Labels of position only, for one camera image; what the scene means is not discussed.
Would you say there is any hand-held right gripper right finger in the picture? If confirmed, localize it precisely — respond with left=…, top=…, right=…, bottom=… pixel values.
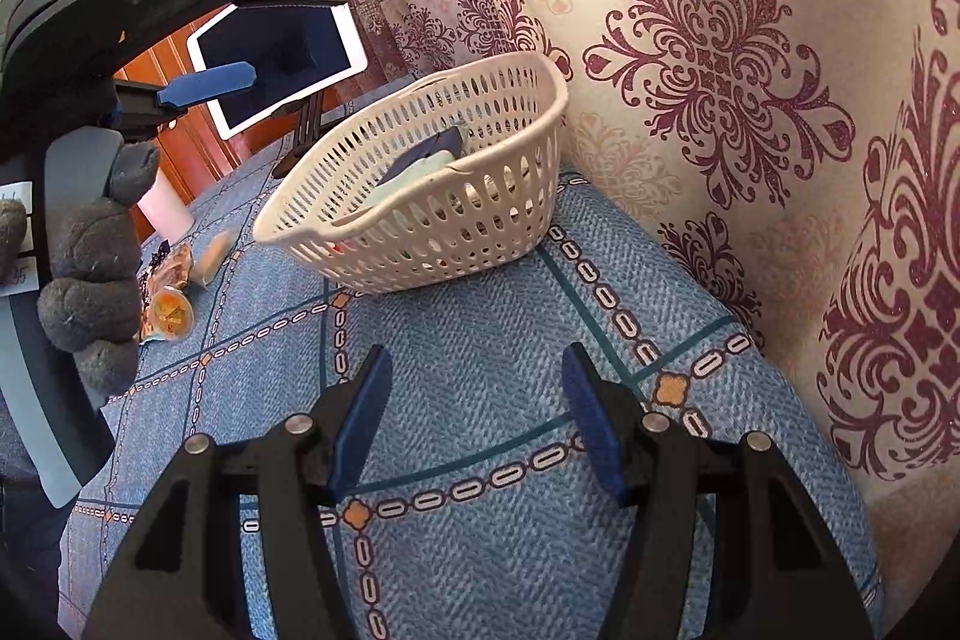
left=561, top=341, right=875, bottom=640

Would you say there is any pink thermos bottle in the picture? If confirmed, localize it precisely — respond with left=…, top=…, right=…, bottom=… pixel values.
left=135, top=171, right=196, bottom=240

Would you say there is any clear rice cracker packet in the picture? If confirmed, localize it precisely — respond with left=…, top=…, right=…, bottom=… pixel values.
left=191, top=229, right=233, bottom=289

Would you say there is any black tablet stand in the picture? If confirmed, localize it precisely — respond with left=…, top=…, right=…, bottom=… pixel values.
left=271, top=85, right=331, bottom=180

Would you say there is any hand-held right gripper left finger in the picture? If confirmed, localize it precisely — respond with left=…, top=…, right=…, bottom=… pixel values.
left=82, top=344, right=395, bottom=640

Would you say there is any person's left hand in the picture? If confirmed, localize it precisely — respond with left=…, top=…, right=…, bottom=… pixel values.
left=37, top=143, right=162, bottom=390

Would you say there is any white tablet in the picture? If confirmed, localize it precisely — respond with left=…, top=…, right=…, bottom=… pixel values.
left=187, top=0, right=368, bottom=140

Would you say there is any white plastic basket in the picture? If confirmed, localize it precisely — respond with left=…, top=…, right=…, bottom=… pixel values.
left=253, top=50, right=569, bottom=295

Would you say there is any orange jelly cup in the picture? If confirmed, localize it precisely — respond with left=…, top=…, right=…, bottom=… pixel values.
left=142, top=284, right=194, bottom=342

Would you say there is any patterned beige curtain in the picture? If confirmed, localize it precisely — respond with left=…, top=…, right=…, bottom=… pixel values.
left=247, top=0, right=960, bottom=536

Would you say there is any brown snack packet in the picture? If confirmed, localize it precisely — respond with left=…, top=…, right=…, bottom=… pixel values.
left=161, top=242, right=197, bottom=292

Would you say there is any blue patterned tablecloth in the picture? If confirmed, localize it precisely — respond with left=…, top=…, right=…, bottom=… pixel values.
left=56, top=77, right=882, bottom=640

